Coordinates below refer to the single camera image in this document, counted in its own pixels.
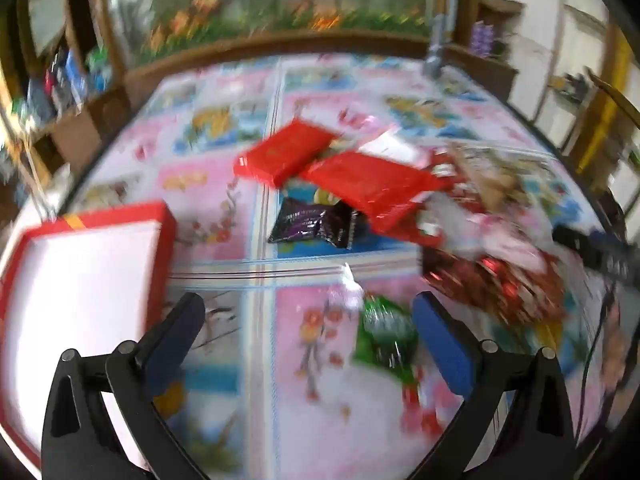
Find red patterned snack bag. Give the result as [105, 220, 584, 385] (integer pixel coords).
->
[422, 248, 565, 326]

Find brown snack bag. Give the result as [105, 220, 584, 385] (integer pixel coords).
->
[448, 143, 533, 214]

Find green snack packet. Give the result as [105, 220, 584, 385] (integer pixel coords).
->
[352, 294, 419, 385]

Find red cake pack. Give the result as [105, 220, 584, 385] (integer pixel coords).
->
[298, 151, 444, 234]
[233, 119, 338, 188]

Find white pink snack packet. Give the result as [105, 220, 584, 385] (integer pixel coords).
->
[357, 129, 431, 169]

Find dark purple snack packet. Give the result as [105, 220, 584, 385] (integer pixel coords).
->
[268, 197, 368, 249]

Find red gift box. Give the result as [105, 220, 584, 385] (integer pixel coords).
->
[1, 202, 177, 470]

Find silver flashlight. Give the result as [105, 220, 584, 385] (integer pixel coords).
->
[423, 13, 446, 80]

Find colourful patterned tablecloth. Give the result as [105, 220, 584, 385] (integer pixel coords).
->
[68, 54, 604, 479]

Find glass flower display cabinet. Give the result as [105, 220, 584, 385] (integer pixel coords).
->
[89, 0, 482, 68]

